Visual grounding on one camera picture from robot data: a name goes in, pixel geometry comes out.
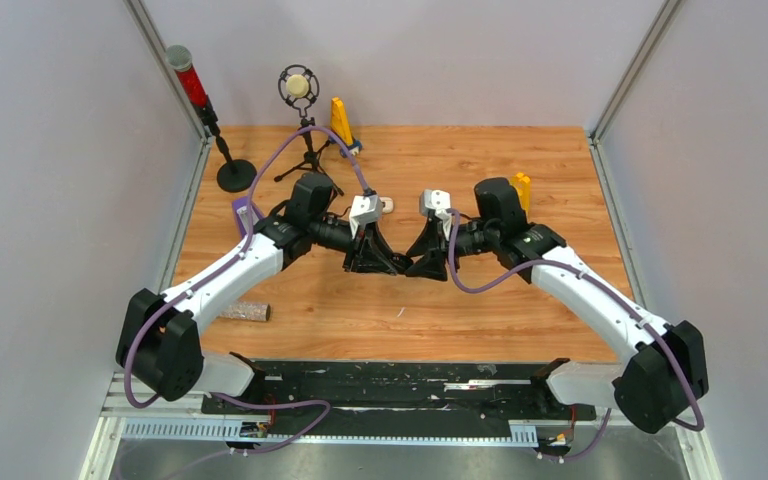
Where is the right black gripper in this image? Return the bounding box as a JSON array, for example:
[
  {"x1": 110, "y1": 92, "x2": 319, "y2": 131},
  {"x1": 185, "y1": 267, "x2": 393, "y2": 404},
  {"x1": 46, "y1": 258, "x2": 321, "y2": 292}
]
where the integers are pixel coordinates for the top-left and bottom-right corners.
[{"x1": 405, "y1": 219, "x2": 499, "y2": 281}]

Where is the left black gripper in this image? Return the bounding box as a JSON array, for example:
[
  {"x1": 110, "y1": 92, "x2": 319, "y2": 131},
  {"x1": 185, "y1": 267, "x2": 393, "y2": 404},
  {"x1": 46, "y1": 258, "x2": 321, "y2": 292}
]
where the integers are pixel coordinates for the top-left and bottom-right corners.
[{"x1": 310, "y1": 215, "x2": 399, "y2": 277}]

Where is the black earbud case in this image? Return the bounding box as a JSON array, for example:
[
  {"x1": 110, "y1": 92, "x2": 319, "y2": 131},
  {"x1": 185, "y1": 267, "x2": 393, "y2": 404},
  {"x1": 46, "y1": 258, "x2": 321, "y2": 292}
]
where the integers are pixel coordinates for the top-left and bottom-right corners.
[{"x1": 392, "y1": 254, "x2": 413, "y2": 275}]

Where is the white earbud charging case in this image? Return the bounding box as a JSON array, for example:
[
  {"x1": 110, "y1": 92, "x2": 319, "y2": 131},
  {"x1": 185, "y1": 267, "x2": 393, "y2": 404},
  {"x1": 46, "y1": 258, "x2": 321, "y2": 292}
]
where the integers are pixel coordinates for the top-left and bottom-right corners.
[{"x1": 381, "y1": 197, "x2": 394, "y2": 214}]

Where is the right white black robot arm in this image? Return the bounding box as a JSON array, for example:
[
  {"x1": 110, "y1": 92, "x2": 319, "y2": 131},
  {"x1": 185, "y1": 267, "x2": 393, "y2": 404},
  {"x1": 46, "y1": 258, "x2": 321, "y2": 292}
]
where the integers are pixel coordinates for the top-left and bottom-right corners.
[{"x1": 406, "y1": 177, "x2": 709, "y2": 434}]

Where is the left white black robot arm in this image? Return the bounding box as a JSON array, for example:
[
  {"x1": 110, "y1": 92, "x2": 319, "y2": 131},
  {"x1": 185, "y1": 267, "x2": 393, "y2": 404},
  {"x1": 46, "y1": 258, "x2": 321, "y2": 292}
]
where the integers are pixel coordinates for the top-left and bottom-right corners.
[{"x1": 115, "y1": 172, "x2": 412, "y2": 413}]

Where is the yellow green toy block stack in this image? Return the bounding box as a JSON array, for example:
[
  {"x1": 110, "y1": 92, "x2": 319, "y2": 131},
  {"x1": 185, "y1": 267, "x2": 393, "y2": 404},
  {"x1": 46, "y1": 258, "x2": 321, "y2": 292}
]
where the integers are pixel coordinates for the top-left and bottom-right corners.
[{"x1": 509, "y1": 172, "x2": 531, "y2": 214}]

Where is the yellow blue toy block tower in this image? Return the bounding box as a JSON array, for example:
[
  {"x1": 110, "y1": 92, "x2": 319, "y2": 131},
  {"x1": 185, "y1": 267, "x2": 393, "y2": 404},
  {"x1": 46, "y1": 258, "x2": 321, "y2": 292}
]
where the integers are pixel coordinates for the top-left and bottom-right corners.
[{"x1": 329, "y1": 96, "x2": 363, "y2": 155}]

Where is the glittery silver tube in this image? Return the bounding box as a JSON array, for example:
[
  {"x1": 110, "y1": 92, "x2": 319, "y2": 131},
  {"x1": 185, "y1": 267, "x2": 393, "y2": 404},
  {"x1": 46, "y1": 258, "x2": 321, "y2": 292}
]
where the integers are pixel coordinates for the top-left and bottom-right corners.
[{"x1": 218, "y1": 301, "x2": 272, "y2": 322}]

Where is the purple box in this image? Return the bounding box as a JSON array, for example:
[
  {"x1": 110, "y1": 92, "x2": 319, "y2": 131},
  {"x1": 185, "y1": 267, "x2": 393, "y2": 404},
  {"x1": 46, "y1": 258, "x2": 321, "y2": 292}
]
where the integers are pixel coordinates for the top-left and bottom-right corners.
[{"x1": 231, "y1": 196, "x2": 265, "y2": 239}]

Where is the red microphone on stand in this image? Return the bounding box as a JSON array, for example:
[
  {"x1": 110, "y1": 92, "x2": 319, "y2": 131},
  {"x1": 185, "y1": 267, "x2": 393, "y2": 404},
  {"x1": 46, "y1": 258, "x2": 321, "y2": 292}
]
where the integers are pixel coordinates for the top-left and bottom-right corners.
[{"x1": 165, "y1": 45, "x2": 257, "y2": 193}]

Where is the cream microphone on tripod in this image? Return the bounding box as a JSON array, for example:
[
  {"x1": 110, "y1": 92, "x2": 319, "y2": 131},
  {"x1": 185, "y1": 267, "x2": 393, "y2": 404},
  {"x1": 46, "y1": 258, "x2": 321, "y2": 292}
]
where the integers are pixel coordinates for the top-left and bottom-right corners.
[{"x1": 274, "y1": 64, "x2": 333, "y2": 182}]

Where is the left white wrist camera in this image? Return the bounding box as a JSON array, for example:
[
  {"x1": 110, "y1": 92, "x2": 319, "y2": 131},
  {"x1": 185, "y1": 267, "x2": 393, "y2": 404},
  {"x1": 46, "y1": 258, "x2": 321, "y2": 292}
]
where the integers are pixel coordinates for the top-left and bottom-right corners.
[{"x1": 348, "y1": 194, "x2": 383, "y2": 239}]

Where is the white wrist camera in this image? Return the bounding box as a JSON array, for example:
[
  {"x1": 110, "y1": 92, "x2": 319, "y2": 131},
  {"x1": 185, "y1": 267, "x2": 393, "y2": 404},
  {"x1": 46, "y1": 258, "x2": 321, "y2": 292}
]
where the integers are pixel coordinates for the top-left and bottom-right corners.
[
  {"x1": 419, "y1": 189, "x2": 453, "y2": 239},
  {"x1": 348, "y1": 194, "x2": 383, "y2": 239}
]

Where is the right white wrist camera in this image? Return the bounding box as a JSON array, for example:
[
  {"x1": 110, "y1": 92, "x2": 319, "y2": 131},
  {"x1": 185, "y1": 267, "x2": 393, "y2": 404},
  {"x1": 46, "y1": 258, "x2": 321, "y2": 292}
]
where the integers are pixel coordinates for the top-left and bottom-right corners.
[{"x1": 419, "y1": 189, "x2": 453, "y2": 239}]

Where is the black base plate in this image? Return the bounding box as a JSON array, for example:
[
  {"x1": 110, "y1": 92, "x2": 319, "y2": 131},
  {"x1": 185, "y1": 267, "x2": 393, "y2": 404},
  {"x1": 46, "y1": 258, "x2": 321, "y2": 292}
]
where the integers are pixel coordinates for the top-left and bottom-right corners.
[{"x1": 199, "y1": 357, "x2": 597, "y2": 439}]

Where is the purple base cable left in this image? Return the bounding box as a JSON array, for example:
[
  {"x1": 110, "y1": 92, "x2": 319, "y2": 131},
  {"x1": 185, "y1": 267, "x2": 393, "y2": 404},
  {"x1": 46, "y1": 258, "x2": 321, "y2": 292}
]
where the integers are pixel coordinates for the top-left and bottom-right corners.
[{"x1": 211, "y1": 392, "x2": 334, "y2": 458}]

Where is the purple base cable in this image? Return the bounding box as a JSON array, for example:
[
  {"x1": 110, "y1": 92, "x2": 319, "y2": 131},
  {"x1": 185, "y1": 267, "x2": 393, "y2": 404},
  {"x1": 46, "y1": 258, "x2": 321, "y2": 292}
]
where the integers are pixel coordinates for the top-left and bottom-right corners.
[
  {"x1": 211, "y1": 392, "x2": 334, "y2": 458},
  {"x1": 534, "y1": 407, "x2": 614, "y2": 463}
]

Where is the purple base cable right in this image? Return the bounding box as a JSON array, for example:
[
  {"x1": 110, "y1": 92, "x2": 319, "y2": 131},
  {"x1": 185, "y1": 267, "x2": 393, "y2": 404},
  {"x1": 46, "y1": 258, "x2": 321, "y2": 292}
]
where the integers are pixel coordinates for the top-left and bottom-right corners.
[{"x1": 534, "y1": 407, "x2": 614, "y2": 463}]

